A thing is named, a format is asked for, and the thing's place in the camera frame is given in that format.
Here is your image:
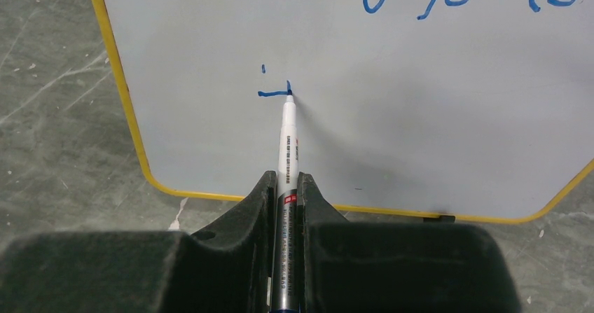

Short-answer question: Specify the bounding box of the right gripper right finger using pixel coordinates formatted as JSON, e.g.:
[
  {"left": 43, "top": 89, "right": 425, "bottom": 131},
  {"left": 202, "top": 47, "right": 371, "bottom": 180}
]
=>
[{"left": 298, "top": 173, "right": 522, "bottom": 312}]

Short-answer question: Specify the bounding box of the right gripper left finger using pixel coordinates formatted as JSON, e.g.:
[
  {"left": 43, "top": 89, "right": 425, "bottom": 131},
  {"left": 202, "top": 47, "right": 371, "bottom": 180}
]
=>
[{"left": 1, "top": 171, "right": 277, "bottom": 312}]

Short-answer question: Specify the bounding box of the white marker pen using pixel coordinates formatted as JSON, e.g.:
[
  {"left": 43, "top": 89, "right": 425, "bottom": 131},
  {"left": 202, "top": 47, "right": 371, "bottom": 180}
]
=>
[{"left": 270, "top": 94, "right": 299, "bottom": 312}]

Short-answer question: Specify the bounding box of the whiteboard with yellow frame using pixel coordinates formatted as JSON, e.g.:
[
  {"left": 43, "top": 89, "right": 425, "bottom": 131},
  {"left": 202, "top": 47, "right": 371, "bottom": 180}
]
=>
[{"left": 92, "top": 0, "right": 593, "bottom": 223}]

